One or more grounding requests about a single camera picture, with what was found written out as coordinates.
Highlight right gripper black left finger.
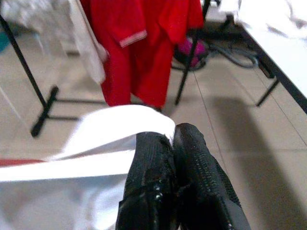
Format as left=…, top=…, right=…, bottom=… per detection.
left=116, top=131, right=178, bottom=230

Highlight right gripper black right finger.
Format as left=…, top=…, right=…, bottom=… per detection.
left=172, top=123, right=251, bottom=230

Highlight white shirt small logo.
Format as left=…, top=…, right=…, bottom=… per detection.
left=0, top=104, right=177, bottom=230

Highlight red clothes hanger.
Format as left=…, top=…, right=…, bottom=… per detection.
left=0, top=157, right=47, bottom=167

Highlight black clothes rack silver rod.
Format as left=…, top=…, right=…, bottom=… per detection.
left=0, top=0, right=213, bottom=139

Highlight magenta round object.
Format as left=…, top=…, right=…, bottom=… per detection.
left=173, top=37, right=207, bottom=69

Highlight beige striped shorts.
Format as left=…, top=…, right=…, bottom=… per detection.
left=0, top=0, right=108, bottom=85

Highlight teal floor mat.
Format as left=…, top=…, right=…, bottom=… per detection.
left=0, top=32, right=12, bottom=50

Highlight grey hose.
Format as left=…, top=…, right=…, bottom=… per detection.
left=207, top=42, right=261, bottom=70

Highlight white table black frame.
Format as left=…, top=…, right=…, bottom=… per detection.
left=203, top=0, right=307, bottom=115

